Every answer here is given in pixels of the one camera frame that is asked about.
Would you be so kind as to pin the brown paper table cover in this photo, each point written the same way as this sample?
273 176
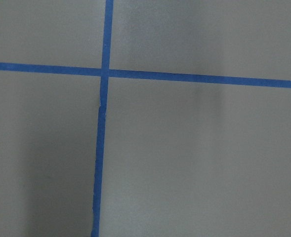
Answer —
145 118

